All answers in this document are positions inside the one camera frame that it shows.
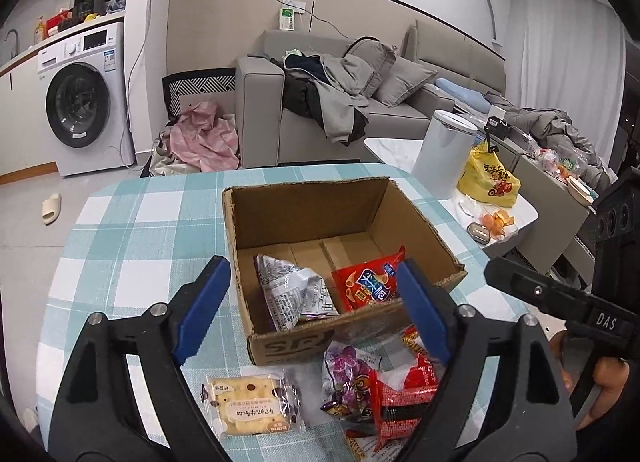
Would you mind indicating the black pressure cooker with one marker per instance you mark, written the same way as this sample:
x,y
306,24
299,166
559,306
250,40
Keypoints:
x,y
90,4

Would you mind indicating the orange peels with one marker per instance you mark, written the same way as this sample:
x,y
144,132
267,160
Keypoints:
x,y
497,222

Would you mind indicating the red chip packet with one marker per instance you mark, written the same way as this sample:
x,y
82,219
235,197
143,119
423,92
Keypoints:
x,y
360,287

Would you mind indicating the grey jacket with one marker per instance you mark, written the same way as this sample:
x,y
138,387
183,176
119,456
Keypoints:
x,y
340,107

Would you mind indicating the small metal tin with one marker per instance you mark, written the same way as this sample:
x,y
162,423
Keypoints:
x,y
480,233

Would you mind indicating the red box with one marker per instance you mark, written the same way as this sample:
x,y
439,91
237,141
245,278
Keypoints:
x,y
57,22

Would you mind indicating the white cylindrical bin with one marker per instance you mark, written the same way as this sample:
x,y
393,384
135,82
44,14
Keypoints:
x,y
440,162

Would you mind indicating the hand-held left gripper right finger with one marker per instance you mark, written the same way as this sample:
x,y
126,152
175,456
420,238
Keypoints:
x,y
420,307

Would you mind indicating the white counter cabinet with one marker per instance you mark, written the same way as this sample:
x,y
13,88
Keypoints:
x,y
20,117

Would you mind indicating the beige bowl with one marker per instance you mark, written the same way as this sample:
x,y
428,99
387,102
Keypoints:
x,y
580,189

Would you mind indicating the yellow plastic bag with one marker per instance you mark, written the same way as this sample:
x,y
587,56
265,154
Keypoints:
x,y
485,177

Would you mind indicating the grey low table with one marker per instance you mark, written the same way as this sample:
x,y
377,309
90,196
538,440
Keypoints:
x,y
550,222

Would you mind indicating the patterned laundry basket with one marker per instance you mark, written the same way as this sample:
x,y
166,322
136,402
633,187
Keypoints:
x,y
200,87

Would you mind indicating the pile of colourful wrappers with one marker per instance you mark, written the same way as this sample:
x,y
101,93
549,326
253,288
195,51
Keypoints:
x,y
560,164

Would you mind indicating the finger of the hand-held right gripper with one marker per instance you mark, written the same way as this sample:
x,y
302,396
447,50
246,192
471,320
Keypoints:
x,y
537,290

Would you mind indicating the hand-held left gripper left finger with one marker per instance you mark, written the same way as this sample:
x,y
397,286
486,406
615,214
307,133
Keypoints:
x,y
205,307

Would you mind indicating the white newsprint snack packet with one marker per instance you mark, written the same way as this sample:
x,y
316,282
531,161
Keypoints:
x,y
285,287

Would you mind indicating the white green wall device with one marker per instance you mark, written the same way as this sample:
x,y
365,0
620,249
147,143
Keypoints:
x,y
287,19

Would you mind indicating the pink cloth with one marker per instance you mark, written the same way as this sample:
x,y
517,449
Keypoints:
x,y
205,142

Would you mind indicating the beige cloth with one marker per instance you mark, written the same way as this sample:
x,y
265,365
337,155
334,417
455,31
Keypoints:
x,y
160,162

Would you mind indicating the beige slipper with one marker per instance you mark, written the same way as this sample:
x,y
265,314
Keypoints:
x,y
51,207

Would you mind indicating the blue pillow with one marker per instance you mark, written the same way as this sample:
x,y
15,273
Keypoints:
x,y
465,94

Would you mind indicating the purple snack packet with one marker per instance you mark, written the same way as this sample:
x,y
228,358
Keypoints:
x,y
345,372

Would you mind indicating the grey pillow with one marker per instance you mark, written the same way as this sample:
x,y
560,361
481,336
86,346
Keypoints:
x,y
405,82
372,62

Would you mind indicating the white curtain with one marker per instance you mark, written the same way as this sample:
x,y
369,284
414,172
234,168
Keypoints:
x,y
565,52

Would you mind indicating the navy garment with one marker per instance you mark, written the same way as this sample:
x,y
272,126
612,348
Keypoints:
x,y
305,64

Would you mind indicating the grey duvet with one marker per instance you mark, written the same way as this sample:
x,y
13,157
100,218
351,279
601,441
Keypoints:
x,y
550,127

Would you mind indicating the teal checked tablecloth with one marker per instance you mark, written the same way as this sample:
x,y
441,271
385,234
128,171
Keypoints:
x,y
125,242

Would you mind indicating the yellow bottle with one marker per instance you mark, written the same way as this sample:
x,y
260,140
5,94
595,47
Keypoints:
x,y
39,32

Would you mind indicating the white washing machine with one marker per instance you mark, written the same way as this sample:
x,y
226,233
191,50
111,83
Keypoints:
x,y
115,142

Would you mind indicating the black garment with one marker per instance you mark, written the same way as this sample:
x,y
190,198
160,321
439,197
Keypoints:
x,y
300,97

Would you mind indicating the metal faucet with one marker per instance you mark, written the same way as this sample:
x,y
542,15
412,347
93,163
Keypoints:
x,y
15,42

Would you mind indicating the grey sofa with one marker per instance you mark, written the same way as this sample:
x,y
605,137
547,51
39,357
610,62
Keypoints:
x,y
260,112

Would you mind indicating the cardboard box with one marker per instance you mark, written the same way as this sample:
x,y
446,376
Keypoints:
x,y
300,212

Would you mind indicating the clear cracker packet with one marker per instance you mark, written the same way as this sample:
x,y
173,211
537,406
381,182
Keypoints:
x,y
245,404

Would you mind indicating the grey plastic bag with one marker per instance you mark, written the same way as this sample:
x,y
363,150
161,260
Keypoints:
x,y
116,3

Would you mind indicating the small black camera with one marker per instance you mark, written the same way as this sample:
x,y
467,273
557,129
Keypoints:
x,y
497,129

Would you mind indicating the white crumpled bag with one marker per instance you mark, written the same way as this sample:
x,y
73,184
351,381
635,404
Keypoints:
x,y
465,202

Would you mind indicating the person's right hand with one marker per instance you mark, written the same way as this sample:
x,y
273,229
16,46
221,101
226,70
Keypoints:
x,y
617,384

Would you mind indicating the white coffee table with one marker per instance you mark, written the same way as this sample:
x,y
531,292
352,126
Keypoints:
x,y
395,152

